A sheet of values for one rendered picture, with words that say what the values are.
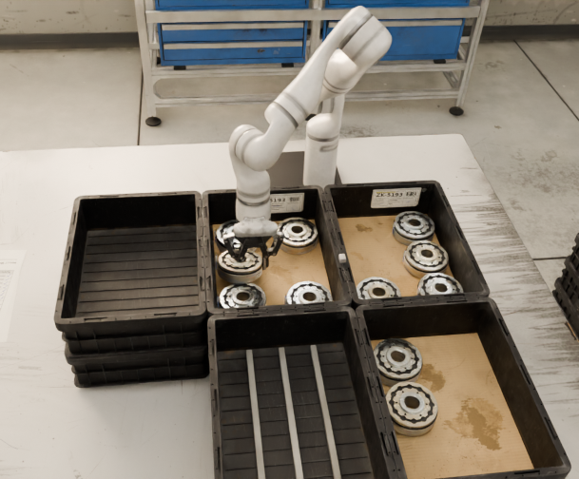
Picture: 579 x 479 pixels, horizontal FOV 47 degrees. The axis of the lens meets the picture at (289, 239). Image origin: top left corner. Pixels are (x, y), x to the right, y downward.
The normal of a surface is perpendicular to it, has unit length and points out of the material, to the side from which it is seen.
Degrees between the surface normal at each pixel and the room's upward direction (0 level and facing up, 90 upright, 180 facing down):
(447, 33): 90
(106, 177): 0
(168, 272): 0
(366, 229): 0
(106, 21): 90
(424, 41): 90
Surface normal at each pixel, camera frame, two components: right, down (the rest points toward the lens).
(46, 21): 0.13, 0.68
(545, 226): 0.04, -0.73
